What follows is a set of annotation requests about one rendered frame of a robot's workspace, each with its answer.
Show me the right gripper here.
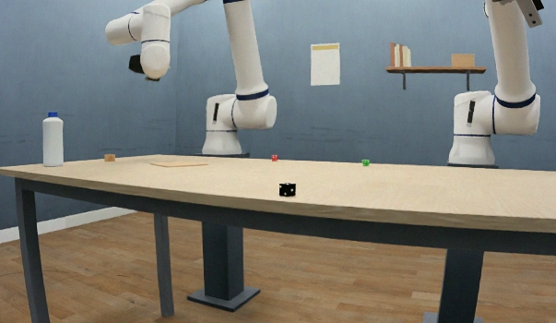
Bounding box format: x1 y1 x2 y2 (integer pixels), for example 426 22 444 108
128 54 167 82

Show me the black die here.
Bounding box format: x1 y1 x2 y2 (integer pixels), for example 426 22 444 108
279 183 296 197

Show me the white plastic bottle with blue cap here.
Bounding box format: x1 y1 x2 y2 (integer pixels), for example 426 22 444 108
42 112 64 167

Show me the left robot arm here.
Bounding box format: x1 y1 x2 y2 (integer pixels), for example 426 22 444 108
449 0 540 164

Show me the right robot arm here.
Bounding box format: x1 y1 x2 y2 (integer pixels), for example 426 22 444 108
105 0 277 155

